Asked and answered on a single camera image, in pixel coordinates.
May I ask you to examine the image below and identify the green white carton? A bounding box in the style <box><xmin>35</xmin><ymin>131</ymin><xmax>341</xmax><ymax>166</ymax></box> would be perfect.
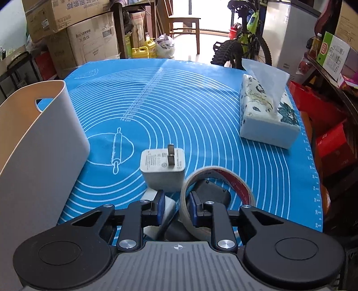
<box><xmin>316</xmin><ymin>31</ymin><xmax>352</xmax><ymax>82</ymax></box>

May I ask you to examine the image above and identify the dark wooden shelf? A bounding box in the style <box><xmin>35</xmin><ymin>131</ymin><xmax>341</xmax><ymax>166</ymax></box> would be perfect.
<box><xmin>303</xmin><ymin>53</ymin><xmax>358</xmax><ymax>124</ymax></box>

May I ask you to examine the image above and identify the brown glass bottle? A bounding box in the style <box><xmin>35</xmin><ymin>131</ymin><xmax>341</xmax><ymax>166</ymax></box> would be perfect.
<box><xmin>309</xmin><ymin>33</ymin><xmax>322</xmax><ymax>58</ymax></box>

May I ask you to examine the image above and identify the double-sided tape roll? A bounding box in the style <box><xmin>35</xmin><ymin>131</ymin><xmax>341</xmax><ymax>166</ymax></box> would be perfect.
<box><xmin>180</xmin><ymin>166</ymin><xmax>256</xmax><ymax>242</ymax></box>

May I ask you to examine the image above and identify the red gift box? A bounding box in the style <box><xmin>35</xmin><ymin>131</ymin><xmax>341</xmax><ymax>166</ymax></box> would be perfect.
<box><xmin>316</xmin><ymin>120</ymin><xmax>356</xmax><ymax>177</ymax></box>

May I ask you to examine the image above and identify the beige plastic basket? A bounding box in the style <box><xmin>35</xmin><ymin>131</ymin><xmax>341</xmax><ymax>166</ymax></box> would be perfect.
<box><xmin>0</xmin><ymin>80</ymin><xmax>90</xmax><ymax>284</ymax></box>

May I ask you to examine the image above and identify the white wall charger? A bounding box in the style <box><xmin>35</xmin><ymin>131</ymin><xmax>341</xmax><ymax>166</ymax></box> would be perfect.
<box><xmin>140</xmin><ymin>143</ymin><xmax>186</xmax><ymax>193</ymax></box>

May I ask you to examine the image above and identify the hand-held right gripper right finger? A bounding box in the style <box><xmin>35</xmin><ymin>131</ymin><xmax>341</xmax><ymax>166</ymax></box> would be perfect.
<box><xmin>190</xmin><ymin>192</ymin><xmax>293</xmax><ymax>251</ymax></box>

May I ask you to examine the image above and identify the open brown cardboard box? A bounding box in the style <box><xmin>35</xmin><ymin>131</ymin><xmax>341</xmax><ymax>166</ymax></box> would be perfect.
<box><xmin>22</xmin><ymin>0</ymin><xmax>111</xmax><ymax>43</ymax></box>

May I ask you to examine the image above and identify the black metal cart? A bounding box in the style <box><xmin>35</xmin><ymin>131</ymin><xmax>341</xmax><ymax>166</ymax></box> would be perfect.
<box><xmin>0</xmin><ymin>52</ymin><xmax>37</xmax><ymax>99</ymax></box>

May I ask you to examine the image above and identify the yellow plastic jug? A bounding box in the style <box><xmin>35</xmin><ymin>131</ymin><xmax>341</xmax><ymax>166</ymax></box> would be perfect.
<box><xmin>131</xmin><ymin>46</ymin><xmax>149</xmax><ymax>59</ymax></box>
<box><xmin>144</xmin><ymin>33</ymin><xmax>157</xmax><ymax>59</ymax></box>

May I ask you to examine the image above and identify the wooden chair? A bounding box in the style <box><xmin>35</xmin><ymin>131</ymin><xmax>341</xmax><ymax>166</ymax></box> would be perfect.
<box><xmin>164</xmin><ymin>0</ymin><xmax>202</xmax><ymax>55</ymax></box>

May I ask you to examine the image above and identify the floral tissue box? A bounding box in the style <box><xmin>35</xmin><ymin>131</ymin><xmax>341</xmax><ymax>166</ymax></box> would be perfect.
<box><xmin>239</xmin><ymin>60</ymin><xmax>301</xmax><ymax>150</ymax></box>

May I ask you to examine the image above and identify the blue silicone baking mat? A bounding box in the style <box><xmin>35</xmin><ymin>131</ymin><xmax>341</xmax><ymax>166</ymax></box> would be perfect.
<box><xmin>36</xmin><ymin>58</ymin><xmax>325</xmax><ymax>233</ymax></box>

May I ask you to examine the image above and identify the white plastic bag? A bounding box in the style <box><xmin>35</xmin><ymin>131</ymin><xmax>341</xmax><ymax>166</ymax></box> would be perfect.
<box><xmin>154</xmin><ymin>34</ymin><xmax>176</xmax><ymax>59</ymax></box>

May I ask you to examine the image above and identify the black handheld device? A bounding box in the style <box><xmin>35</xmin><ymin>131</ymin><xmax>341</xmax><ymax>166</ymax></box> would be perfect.
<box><xmin>165</xmin><ymin>179</ymin><xmax>231</xmax><ymax>242</ymax></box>

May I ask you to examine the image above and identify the white printed cardboard box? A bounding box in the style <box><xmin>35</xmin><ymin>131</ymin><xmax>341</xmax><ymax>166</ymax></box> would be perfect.
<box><xmin>67</xmin><ymin>12</ymin><xmax>121</xmax><ymax>66</ymax></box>

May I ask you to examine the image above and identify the red paper bag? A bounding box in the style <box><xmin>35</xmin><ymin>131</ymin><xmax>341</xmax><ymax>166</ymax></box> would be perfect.
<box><xmin>288</xmin><ymin>81</ymin><xmax>347</xmax><ymax>135</ymax></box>

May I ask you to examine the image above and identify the green black bicycle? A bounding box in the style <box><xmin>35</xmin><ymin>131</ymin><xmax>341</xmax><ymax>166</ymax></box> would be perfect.
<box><xmin>210</xmin><ymin>0</ymin><xmax>273</xmax><ymax>69</ymax></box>

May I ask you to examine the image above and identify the dark wooden table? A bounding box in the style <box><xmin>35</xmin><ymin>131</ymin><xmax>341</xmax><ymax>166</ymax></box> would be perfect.
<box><xmin>110</xmin><ymin>0</ymin><xmax>157</xmax><ymax>59</ymax></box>

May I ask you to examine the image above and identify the orange paper bag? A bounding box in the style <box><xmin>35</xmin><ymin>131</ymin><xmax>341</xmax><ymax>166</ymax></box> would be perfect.
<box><xmin>300</xmin><ymin>110</ymin><xmax>331</xmax><ymax>208</ymax></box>

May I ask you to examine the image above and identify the tall cardboard box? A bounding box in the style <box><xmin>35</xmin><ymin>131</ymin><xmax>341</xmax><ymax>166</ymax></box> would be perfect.
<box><xmin>334</xmin><ymin>0</ymin><xmax>358</xmax><ymax>46</ymax></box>

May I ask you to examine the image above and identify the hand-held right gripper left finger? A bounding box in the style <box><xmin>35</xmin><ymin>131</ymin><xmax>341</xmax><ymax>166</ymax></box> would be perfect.
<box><xmin>57</xmin><ymin>190</ymin><xmax>165</xmax><ymax>251</ymax></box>

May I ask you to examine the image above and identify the plain brown cardboard box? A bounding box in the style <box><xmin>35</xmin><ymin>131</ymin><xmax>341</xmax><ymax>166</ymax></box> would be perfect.
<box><xmin>46</xmin><ymin>28</ymin><xmax>78</xmax><ymax>79</ymax></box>

